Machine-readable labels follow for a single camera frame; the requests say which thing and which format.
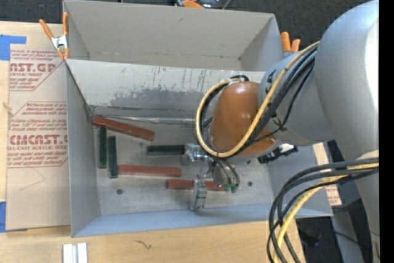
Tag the black cylinder on white bracket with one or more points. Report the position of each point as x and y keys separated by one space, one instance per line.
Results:
x=277 y=153

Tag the red-brown flat block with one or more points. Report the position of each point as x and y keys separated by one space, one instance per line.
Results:
x=180 y=184
x=147 y=170
x=126 y=128

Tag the grey metal bin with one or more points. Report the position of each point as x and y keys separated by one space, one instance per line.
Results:
x=147 y=197

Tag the brown cardboard board, red print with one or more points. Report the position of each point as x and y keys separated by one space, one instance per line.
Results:
x=37 y=188

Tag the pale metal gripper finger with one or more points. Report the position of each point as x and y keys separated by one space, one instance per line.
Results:
x=192 y=153
x=200 y=194

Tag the dark green flat block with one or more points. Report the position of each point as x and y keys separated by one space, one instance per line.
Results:
x=112 y=157
x=102 y=148
x=164 y=150

